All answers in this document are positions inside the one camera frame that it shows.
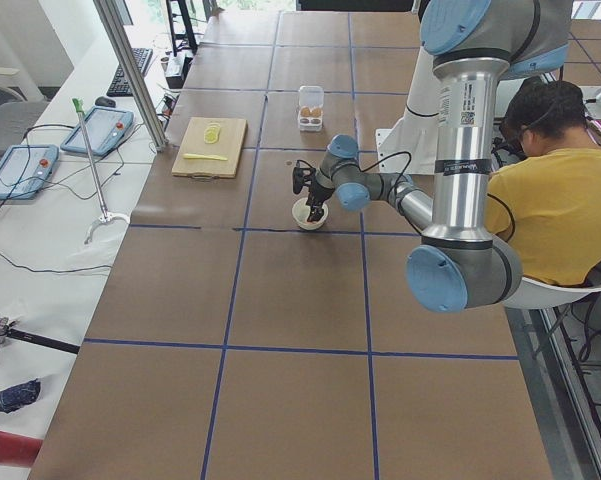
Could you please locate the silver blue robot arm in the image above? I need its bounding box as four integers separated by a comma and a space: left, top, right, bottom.
293, 1, 572, 313

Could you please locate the black keyboard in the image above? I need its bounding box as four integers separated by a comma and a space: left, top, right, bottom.
105, 47, 154, 98

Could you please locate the aluminium frame post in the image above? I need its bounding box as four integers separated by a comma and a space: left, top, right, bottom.
93, 0, 168, 152

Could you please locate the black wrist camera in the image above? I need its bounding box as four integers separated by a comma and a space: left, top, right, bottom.
292, 159, 316, 195

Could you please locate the yellow plastic knife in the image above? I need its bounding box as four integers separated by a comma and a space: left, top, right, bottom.
182, 153, 228, 161

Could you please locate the clear plastic egg box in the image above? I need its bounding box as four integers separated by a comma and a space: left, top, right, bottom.
297, 85, 324, 132

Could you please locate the blue teach pendant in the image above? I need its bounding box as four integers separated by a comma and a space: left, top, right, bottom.
60, 106, 134, 158
0, 144, 59, 200

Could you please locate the white round bowl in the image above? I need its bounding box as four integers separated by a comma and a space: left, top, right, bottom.
291, 197, 329, 230

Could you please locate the person in yellow shirt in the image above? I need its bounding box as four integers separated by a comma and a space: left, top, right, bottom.
484, 81, 601, 287

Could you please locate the black tripod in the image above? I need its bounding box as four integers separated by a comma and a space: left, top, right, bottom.
0, 317, 80, 354

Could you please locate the blue teach pendant near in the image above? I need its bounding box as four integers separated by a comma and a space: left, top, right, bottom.
0, 144, 59, 200

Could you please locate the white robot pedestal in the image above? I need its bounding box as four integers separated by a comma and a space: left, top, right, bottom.
376, 47, 440, 175

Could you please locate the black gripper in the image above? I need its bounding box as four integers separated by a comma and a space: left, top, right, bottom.
306, 180, 334, 223

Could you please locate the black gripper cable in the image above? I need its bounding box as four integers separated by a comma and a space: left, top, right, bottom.
357, 150, 414, 187

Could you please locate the blue teach pendant far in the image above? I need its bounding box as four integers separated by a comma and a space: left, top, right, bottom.
60, 106, 134, 158

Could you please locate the reacher grabber stick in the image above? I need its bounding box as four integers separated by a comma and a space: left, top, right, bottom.
72, 98, 130, 245

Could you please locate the wooden cutting board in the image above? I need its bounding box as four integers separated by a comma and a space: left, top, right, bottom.
171, 117, 247, 178

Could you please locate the white chair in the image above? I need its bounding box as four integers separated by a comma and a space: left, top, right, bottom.
503, 262, 601, 310

